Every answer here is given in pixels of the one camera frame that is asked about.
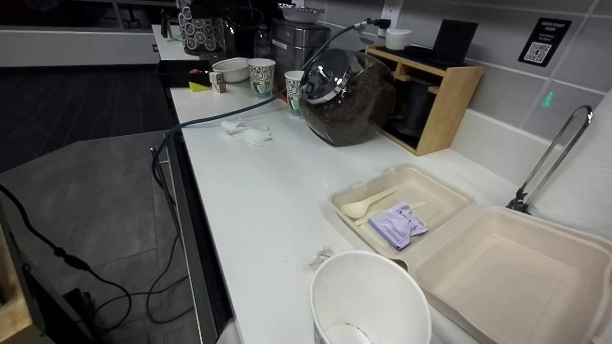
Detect small clear plastic wrapper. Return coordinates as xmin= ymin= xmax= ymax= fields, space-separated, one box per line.
xmin=307 ymin=247 xmax=337 ymax=272

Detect clear water bottle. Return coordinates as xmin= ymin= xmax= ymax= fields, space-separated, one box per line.
xmin=253 ymin=23 xmax=276 ymax=62

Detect light wooden shelf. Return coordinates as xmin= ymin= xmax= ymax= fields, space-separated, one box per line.
xmin=364 ymin=44 xmax=486 ymax=159

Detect purple packets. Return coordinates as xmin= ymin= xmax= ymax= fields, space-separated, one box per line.
xmin=368 ymin=201 xmax=431 ymax=253

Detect black QR code sign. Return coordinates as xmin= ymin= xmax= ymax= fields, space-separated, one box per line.
xmin=517 ymin=16 xmax=574 ymax=69

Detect teal power cable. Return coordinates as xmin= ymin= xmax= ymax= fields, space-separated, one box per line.
xmin=150 ymin=18 xmax=391 ymax=188

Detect large white paper bowl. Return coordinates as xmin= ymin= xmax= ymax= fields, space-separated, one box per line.
xmin=309 ymin=249 xmax=435 ymax=344

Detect wire coffee pod carousel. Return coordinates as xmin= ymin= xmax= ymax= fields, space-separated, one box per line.
xmin=177 ymin=4 xmax=230 ymax=58

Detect patterned paper cup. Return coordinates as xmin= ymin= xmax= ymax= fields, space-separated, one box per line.
xmin=247 ymin=56 xmax=278 ymax=100

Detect black floor cable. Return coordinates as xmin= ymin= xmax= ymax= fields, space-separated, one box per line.
xmin=0 ymin=184 xmax=198 ymax=333

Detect white wall outlet with plug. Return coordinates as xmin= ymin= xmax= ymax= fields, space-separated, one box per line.
xmin=366 ymin=2 xmax=402 ymax=31

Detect small white container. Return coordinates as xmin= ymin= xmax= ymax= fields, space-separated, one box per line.
xmin=383 ymin=27 xmax=416 ymax=52

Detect stainless steel box appliance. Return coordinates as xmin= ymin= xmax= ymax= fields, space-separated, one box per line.
xmin=270 ymin=18 xmax=333 ymax=98

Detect small printed candy packet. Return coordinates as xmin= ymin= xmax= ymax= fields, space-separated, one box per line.
xmin=209 ymin=69 xmax=228 ymax=96

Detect black appliance inside shelf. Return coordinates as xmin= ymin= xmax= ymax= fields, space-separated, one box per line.
xmin=389 ymin=79 xmax=442 ymax=142

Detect black plastic tray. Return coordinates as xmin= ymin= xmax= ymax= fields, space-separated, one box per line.
xmin=158 ymin=60 xmax=217 ymax=92

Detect beige clamshell food container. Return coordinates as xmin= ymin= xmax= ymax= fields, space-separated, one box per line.
xmin=328 ymin=163 xmax=612 ymax=344

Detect white plastic spoon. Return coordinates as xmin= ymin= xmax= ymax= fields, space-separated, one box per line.
xmin=339 ymin=188 xmax=400 ymax=222

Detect black device on shelf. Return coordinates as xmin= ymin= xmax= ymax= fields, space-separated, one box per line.
xmin=433 ymin=18 xmax=481 ymax=65

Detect patterned ceramic bowl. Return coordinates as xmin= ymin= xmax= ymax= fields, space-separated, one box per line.
xmin=278 ymin=2 xmax=328 ymax=25

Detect crumpled clear wrapper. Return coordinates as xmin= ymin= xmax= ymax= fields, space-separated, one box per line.
xmin=219 ymin=119 xmax=276 ymax=148

